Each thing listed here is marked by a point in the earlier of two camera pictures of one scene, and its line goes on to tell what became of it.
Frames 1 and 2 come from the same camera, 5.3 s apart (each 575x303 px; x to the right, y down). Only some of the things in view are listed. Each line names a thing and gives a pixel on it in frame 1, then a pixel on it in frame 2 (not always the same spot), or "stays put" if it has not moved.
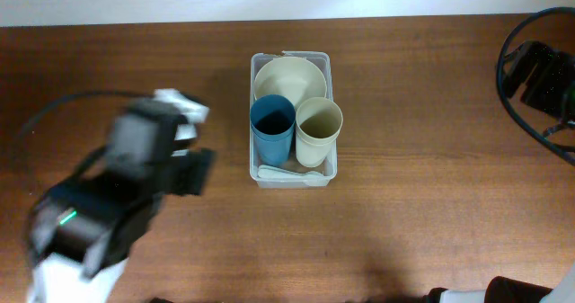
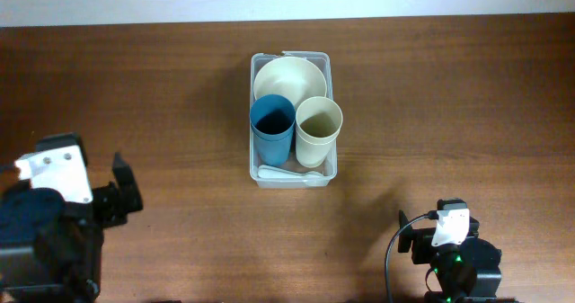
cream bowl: x=297 y=79 stays put
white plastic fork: x=270 y=172 stays put
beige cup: x=318 y=121 stays put
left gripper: x=199 y=166 -> x=107 y=201
